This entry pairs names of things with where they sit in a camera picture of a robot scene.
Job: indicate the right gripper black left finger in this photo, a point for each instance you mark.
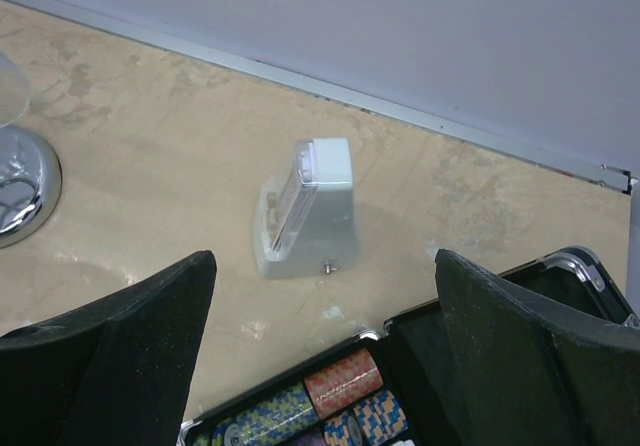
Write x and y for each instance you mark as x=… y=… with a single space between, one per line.
x=116 y=371

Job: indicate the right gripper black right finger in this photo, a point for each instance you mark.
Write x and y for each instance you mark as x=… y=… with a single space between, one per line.
x=536 y=371

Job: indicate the chrome wine glass rack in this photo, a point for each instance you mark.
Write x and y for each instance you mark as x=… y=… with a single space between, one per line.
x=31 y=183

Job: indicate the black poker chip case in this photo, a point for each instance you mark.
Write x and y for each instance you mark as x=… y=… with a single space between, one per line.
x=416 y=361

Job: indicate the blue yellow chip stack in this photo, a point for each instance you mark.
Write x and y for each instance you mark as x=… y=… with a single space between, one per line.
x=269 y=422

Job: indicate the orange blue chip stack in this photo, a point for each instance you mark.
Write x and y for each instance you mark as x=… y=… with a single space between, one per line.
x=375 y=420

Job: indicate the red white chip stack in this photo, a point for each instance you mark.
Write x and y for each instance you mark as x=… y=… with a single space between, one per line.
x=344 y=382

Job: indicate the white metronome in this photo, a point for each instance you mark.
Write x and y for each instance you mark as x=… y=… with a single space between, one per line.
x=305 y=219

